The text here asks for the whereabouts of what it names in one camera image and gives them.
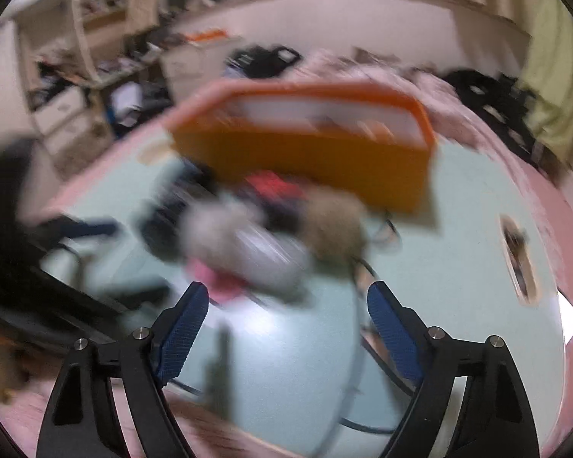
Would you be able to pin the pink bedding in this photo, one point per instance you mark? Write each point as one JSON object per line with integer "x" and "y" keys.
{"x": 458, "y": 100}

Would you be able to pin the white drawer cabinet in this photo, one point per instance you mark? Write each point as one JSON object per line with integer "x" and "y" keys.
{"x": 186, "y": 67}

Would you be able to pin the light green desktop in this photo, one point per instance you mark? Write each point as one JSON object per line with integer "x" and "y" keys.
{"x": 458, "y": 248}

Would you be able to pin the lime green curtain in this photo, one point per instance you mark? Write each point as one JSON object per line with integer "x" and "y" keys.
{"x": 554, "y": 81}

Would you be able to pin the small dark toy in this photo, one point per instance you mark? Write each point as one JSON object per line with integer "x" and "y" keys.
{"x": 518, "y": 257}

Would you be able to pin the white shelf unit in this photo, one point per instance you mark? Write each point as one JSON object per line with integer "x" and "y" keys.
{"x": 62, "y": 71}

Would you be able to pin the red item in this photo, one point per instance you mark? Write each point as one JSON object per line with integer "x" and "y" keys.
{"x": 272, "y": 186}

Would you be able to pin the white purple packet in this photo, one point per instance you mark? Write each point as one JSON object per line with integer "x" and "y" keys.
{"x": 568, "y": 316}

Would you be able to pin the grey plush toy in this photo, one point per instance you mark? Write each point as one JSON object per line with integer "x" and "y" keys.
{"x": 238, "y": 248}

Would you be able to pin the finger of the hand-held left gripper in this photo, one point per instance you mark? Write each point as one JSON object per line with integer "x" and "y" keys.
{"x": 133, "y": 295}
{"x": 88, "y": 228}

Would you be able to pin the orange item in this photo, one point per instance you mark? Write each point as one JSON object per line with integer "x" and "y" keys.
{"x": 210, "y": 36}

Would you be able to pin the pile of black clothes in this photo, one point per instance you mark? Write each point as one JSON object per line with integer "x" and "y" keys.
{"x": 482, "y": 90}

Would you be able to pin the white bag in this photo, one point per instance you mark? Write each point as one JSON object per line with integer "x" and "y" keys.
{"x": 125, "y": 98}

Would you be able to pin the orange cardboard box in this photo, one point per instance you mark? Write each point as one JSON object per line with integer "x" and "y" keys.
{"x": 315, "y": 162}

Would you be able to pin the black bag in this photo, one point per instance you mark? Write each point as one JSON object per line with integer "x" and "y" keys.
{"x": 262, "y": 61}

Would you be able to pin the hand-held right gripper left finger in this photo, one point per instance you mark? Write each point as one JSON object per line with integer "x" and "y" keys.
{"x": 186, "y": 334}

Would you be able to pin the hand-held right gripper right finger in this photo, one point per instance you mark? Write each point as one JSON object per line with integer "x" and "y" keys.
{"x": 391, "y": 338}

